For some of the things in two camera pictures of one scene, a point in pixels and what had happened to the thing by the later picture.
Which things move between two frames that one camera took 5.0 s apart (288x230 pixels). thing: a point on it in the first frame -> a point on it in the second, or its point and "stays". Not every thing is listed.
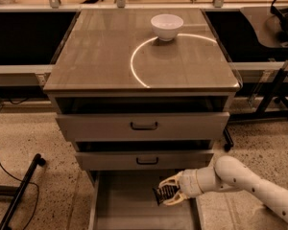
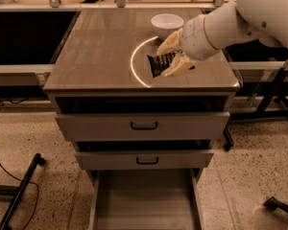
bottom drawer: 124,199 stays
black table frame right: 275,103 stays
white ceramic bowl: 166,26 stays
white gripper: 191,183 -> 195,38
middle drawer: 144,154 stays
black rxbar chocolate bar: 164,193 -> 159,62
